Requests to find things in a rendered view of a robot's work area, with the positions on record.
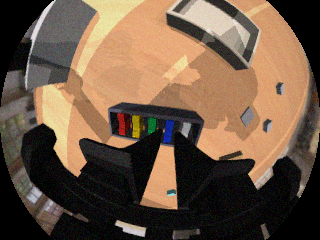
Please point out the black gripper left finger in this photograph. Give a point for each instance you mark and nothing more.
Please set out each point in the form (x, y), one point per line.
(134, 162)

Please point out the white fuse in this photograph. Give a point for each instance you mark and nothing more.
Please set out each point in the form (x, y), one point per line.
(184, 129)

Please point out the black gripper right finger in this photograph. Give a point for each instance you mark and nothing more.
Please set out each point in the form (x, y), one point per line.
(194, 169)

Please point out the tan rectangular block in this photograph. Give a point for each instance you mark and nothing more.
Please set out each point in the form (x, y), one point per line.
(232, 156)

